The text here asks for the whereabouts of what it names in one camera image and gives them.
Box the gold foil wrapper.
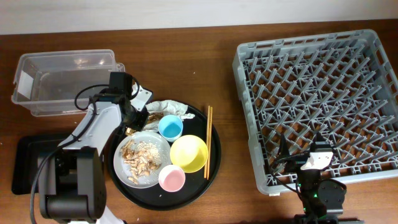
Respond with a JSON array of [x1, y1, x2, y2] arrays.
[[125, 113, 163, 136]]

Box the white napkin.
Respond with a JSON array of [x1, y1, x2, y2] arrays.
[[143, 100, 195, 132]]

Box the pink cup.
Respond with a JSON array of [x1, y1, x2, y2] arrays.
[[159, 165, 186, 192]]

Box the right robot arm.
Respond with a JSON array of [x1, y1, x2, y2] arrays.
[[275, 133, 347, 224]]

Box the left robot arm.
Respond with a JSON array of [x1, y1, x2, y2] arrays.
[[30, 72, 152, 223]]

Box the grey dishwasher rack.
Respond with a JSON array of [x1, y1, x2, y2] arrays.
[[233, 29, 397, 195]]

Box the clear plastic waste bin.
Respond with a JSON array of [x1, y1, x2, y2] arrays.
[[11, 49, 125, 116]]

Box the blue cup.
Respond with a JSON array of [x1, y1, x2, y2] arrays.
[[159, 114, 183, 142]]

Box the grey plate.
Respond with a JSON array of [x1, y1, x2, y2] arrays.
[[112, 131, 172, 189]]

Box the food scraps on plate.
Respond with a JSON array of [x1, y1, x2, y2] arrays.
[[120, 139, 161, 185]]

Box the yellow bowl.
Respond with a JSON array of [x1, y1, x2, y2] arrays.
[[170, 135, 208, 173]]

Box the left wooden chopstick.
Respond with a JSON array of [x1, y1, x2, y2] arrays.
[[204, 105, 210, 179]]

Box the wooden chopstick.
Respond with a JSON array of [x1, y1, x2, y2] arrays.
[[204, 105, 210, 179], [207, 106, 213, 180]]

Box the right wooden chopstick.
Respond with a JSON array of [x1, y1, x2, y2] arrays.
[[207, 106, 213, 180]]

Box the round black serving tray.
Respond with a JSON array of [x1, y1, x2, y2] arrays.
[[108, 100, 222, 212]]

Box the black rectangular tray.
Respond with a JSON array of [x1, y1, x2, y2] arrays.
[[11, 134, 67, 195]]

